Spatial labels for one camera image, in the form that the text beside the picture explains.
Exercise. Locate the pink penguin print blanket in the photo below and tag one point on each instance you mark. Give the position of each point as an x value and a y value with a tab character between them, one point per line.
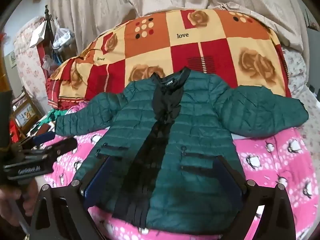
270	160

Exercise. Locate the green puffer jacket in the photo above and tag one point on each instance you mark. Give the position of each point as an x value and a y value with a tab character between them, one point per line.
200	120

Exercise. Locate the person's left hand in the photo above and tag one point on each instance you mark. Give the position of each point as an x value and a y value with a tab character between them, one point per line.
27	197

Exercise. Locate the clear plastic bag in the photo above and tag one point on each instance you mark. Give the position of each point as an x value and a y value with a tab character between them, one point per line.
47	62

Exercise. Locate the floral bed sheet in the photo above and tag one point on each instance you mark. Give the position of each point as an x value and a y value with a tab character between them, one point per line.
297	75

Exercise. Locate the wall picture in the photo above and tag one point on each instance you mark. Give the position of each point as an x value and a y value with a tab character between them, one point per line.
12	59

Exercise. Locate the floral fabric cover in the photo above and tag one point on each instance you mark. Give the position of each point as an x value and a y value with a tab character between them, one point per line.
27	62

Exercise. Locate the plastic bag with white contents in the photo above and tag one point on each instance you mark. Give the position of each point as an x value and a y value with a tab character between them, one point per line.
61	38

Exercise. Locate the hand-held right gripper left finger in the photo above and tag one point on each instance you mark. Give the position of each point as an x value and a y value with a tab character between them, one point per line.
97	180

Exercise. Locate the dark coat rack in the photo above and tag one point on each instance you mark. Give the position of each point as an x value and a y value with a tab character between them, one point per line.
47	17

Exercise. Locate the white paper bag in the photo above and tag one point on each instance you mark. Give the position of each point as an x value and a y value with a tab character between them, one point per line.
38	34

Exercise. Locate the red orange patchwork quilt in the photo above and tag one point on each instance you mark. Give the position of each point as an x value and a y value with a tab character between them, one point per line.
150	50

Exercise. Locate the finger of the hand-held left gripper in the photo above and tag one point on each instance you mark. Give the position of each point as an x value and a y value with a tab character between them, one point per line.
65	143
43	138

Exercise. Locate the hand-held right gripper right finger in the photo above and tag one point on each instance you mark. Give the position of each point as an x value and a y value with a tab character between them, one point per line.
228	177

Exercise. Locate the bright green cloth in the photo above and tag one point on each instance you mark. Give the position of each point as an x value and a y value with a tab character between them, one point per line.
56	113

